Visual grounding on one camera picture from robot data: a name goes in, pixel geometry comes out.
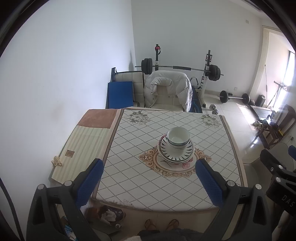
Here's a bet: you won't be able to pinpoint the blue leaf pattern plate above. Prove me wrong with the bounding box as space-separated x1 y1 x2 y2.
160 135 194 162

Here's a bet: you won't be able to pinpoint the white plate pink flowers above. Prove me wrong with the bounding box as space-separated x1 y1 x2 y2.
157 138 194 165

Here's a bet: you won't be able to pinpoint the white bowl dark rim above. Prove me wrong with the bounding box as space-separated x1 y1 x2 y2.
166 127 190 149

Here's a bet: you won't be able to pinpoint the dark wooden chair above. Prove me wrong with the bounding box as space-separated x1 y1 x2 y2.
255 104 295 149

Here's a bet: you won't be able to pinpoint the bag on floor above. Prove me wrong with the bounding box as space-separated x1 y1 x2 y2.
87 205 126 226

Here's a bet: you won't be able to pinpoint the crumpled tissue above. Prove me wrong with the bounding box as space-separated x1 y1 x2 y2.
51 156 63 167

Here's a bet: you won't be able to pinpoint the brown striped cloth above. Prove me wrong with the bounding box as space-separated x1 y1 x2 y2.
52 109 122 184

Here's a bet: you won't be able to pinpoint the right sandal foot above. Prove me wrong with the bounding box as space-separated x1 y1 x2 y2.
166 219 179 231

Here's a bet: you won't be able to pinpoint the sandal foot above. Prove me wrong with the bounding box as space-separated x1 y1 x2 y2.
166 219 179 231
144 219 157 231

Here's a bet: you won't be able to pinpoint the small black bin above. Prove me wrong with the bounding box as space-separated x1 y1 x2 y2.
255 94 266 107

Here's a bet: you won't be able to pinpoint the left sandal foot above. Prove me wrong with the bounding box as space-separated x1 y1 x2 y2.
144 219 157 231

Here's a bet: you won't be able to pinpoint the chrome dumbbell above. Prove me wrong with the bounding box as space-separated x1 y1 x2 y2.
209 104 219 115

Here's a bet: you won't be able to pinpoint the black blue exercise mat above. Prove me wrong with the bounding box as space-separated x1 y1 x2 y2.
189 86 203 113

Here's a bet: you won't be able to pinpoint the barbell on floor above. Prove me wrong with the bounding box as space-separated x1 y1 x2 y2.
219 90 250 105

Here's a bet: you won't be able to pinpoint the white puffer jacket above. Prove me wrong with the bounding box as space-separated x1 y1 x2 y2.
143 71 193 112

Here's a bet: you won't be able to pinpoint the barbell on rack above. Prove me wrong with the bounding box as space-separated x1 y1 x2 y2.
135 58 223 81

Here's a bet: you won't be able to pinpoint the cream padded folding chair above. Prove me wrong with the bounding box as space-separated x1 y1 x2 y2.
111 67 147 108

